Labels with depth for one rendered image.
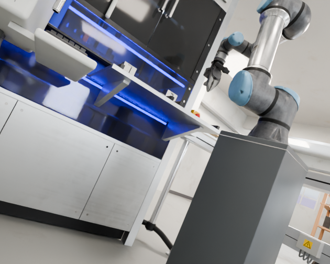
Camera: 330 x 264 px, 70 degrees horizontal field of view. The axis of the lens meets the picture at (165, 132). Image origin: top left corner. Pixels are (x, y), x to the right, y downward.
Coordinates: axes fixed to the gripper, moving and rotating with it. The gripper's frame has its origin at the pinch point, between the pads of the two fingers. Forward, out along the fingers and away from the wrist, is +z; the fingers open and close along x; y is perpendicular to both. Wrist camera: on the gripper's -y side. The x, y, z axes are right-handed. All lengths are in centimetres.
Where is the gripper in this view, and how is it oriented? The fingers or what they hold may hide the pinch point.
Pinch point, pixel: (209, 89)
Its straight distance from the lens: 145.7
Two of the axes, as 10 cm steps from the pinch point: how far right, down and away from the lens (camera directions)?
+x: -7.7, -4.1, -4.9
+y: -5.0, -1.0, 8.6
